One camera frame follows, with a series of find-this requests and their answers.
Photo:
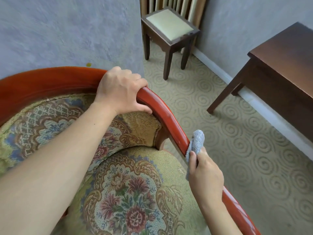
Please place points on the person's right forearm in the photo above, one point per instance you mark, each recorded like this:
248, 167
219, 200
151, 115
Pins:
220, 217

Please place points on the person's left thumb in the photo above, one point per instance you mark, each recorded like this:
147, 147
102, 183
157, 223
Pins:
143, 109

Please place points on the dark wooden table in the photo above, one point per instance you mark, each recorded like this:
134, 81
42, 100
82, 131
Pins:
281, 70

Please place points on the person's right thumb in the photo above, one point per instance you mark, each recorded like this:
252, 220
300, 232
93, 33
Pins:
193, 160

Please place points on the dark wooden cushioned stool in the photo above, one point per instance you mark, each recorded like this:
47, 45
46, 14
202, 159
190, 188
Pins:
170, 24

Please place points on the person's left forearm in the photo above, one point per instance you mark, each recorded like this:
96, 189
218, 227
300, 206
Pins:
56, 168

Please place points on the striped beige curtain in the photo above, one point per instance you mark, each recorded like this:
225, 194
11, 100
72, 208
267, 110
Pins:
171, 4

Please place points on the grey cleaning cloth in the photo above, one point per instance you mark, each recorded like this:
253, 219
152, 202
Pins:
195, 143

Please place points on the person's left hand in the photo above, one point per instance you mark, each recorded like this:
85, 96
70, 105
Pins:
117, 92

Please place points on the floral upholstered wooden armchair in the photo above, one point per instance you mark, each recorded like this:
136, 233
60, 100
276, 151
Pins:
127, 188

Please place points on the person's right hand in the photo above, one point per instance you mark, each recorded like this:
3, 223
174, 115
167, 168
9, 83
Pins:
206, 178

